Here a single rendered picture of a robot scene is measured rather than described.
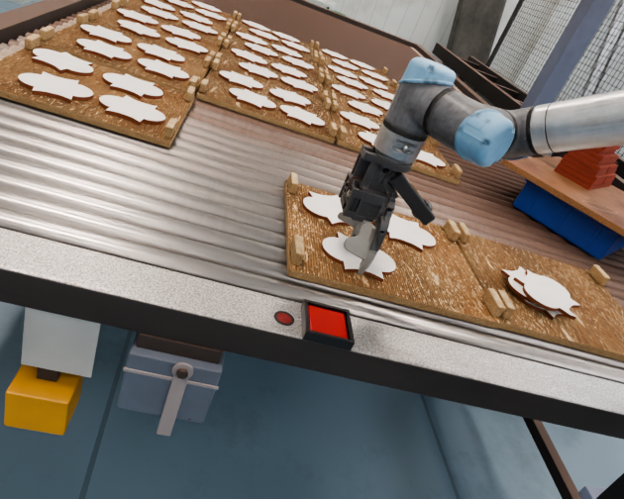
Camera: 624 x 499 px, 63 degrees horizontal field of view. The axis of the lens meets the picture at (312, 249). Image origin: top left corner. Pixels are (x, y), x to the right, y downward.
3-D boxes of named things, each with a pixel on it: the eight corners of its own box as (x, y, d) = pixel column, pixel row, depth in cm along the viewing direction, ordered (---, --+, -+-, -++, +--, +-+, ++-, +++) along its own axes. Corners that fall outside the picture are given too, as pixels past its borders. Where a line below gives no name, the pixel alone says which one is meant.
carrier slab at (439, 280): (497, 330, 93) (502, 323, 93) (286, 276, 84) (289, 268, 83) (444, 233, 123) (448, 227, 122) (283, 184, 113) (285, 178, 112)
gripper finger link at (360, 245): (334, 267, 88) (348, 217, 88) (364, 275, 90) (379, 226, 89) (338, 270, 85) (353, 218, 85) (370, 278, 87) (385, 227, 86)
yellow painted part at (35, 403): (63, 437, 80) (79, 329, 68) (2, 426, 78) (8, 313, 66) (80, 397, 86) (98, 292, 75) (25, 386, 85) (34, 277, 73)
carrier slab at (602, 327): (673, 375, 102) (677, 369, 102) (497, 328, 94) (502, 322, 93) (586, 275, 132) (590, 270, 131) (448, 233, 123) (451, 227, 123)
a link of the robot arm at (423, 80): (443, 72, 71) (400, 49, 75) (409, 144, 76) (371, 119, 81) (471, 78, 76) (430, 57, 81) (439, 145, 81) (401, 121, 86)
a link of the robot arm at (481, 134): (536, 125, 73) (476, 94, 79) (501, 117, 66) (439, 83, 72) (506, 172, 77) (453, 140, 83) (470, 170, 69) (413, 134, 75)
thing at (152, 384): (198, 445, 80) (227, 367, 72) (108, 429, 77) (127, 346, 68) (207, 390, 90) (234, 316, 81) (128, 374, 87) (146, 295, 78)
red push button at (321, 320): (345, 346, 75) (349, 339, 74) (307, 337, 74) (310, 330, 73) (341, 319, 80) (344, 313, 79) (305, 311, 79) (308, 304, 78)
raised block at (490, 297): (499, 319, 93) (507, 308, 92) (490, 317, 93) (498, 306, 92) (488, 299, 98) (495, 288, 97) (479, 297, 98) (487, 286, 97)
